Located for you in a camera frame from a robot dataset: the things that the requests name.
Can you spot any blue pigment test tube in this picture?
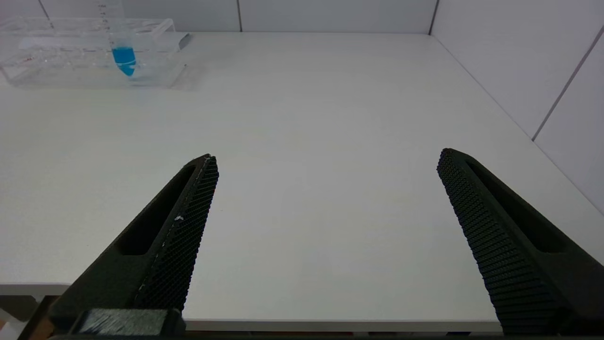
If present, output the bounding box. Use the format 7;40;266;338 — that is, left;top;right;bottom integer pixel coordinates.
97;0;138;77

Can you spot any clear acrylic test tube rack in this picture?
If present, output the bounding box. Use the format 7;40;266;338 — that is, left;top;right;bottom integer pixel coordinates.
0;18;187;88

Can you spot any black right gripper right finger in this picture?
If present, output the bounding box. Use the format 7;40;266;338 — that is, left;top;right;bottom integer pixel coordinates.
436;148;604;336

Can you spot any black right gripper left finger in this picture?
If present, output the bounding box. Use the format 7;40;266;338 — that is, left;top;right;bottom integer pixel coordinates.
47;153;220;332

